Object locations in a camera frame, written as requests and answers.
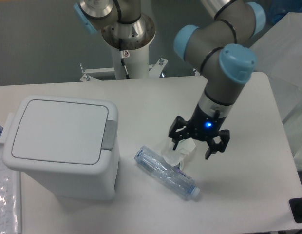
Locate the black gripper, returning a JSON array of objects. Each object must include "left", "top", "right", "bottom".
[{"left": 168, "top": 102, "right": 231, "bottom": 160}]

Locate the white push-button trash can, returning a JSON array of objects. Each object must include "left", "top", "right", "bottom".
[{"left": 2, "top": 95, "right": 120, "bottom": 200}]

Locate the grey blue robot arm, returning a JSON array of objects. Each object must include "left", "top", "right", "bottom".
[{"left": 74, "top": 0, "right": 266, "bottom": 158}]

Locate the clear plastic water bottle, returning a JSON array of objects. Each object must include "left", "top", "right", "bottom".
[{"left": 134, "top": 146, "right": 200, "bottom": 200}]

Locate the black device at edge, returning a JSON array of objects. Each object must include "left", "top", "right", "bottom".
[{"left": 289, "top": 197, "right": 302, "bottom": 223}]

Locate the blue plastic bag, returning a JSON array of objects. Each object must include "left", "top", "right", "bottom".
[{"left": 267, "top": 0, "right": 302, "bottom": 25}]

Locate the clear sleeve with papers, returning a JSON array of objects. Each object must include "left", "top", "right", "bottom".
[{"left": 0, "top": 145, "right": 22, "bottom": 234}]

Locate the white metal base frame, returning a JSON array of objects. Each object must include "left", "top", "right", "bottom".
[{"left": 79, "top": 58, "right": 168, "bottom": 82}]

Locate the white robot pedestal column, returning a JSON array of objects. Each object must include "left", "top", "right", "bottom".
[{"left": 111, "top": 39, "right": 150, "bottom": 79}]

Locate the black cable on pedestal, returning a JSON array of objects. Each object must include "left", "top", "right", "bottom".
[{"left": 118, "top": 38, "right": 131, "bottom": 80}]

